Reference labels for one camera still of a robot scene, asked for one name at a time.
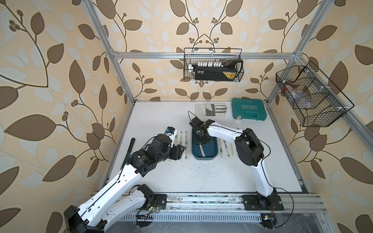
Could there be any black wire basket wall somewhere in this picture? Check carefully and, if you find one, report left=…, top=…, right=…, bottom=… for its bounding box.
left=275, top=61, right=355, bottom=127
left=182, top=47, right=244, bottom=82

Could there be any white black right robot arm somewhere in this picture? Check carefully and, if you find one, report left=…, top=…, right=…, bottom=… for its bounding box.
left=189, top=117, right=284, bottom=211

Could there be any black wire basket back wall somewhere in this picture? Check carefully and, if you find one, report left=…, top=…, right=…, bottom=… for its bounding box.
left=182, top=47, right=244, bottom=82

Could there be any plastic bag in basket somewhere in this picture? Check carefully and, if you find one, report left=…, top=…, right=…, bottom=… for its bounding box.
left=285, top=84, right=314, bottom=109

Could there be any black wire basket right wall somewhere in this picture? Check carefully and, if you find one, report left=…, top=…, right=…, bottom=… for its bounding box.
left=275, top=61, right=355, bottom=127

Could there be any green plastic tool case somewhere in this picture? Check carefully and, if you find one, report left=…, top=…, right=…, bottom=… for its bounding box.
left=231, top=98, right=267, bottom=121

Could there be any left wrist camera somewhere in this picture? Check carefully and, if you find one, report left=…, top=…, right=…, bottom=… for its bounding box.
left=165, top=126, right=178, bottom=144

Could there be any teal plastic storage box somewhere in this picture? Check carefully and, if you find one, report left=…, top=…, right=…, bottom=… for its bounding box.
left=192, top=137, right=219, bottom=160

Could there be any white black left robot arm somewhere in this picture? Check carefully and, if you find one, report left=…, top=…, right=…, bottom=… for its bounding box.
left=64, top=134, right=185, bottom=233

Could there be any black yellow box in basket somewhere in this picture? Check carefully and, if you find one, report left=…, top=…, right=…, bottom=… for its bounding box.
left=190, top=59, right=244, bottom=82

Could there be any green pipe wrench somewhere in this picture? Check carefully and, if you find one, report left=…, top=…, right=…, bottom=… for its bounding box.
left=123, top=138, right=136, bottom=165

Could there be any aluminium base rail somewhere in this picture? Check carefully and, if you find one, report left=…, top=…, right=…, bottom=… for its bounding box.
left=153, top=192, right=327, bottom=214

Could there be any grey white work glove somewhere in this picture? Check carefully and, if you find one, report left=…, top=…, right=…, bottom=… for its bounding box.
left=195, top=103, right=227, bottom=117

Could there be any wrapped chopstick pair in box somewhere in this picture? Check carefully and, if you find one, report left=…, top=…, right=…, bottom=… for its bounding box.
left=199, top=144, right=205, bottom=157

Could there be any aluminium frame post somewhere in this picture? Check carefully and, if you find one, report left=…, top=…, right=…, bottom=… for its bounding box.
left=82, top=0, right=136, bottom=106
left=266, top=0, right=336, bottom=105

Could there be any aluminium frame post left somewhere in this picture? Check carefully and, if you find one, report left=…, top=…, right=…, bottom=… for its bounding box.
left=82, top=0, right=136, bottom=106

